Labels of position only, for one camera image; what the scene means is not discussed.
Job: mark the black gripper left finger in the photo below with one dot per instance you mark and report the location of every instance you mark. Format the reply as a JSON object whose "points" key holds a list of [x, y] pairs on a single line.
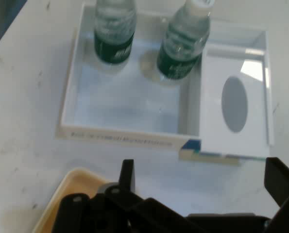
{"points": [[124, 206]]}

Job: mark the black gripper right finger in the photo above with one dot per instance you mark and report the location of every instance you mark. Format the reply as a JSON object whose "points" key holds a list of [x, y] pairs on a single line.
{"points": [[287, 189]]}

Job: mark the green label water bottle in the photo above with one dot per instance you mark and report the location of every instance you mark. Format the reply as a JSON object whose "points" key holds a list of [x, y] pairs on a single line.
{"points": [[113, 46], [180, 55]]}

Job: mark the bamboo serving tray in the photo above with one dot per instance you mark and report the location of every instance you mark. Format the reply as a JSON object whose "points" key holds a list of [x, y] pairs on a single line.
{"points": [[69, 184]]}

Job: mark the white and blue cardboard box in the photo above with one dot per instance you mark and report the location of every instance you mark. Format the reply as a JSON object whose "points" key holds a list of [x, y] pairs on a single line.
{"points": [[124, 109]]}

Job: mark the white insert with oval hole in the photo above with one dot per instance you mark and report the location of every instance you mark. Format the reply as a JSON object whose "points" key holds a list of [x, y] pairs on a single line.
{"points": [[212, 121]]}

